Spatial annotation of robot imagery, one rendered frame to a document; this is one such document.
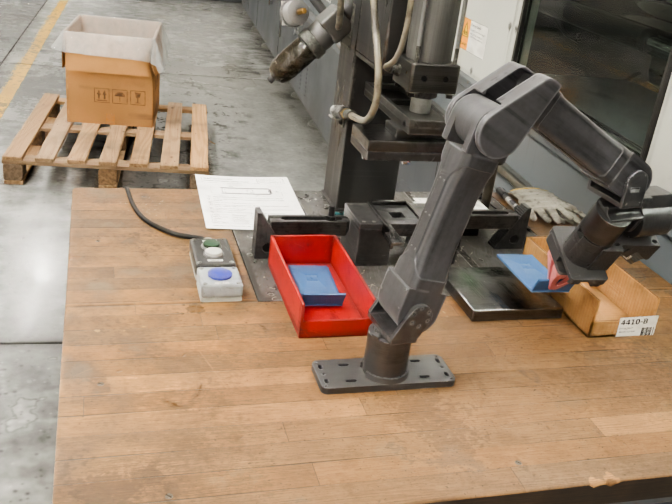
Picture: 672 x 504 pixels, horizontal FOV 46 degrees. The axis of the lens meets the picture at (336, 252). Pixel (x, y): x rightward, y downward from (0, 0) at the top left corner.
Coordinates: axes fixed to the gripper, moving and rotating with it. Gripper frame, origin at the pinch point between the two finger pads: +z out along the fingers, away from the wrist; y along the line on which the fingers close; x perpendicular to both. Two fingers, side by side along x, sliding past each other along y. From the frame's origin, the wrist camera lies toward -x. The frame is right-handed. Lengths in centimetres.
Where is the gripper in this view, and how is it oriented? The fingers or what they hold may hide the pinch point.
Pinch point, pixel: (553, 284)
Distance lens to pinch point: 135.9
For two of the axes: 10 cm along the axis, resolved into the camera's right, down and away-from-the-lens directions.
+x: -9.6, -0.2, -2.8
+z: -2.4, 5.7, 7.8
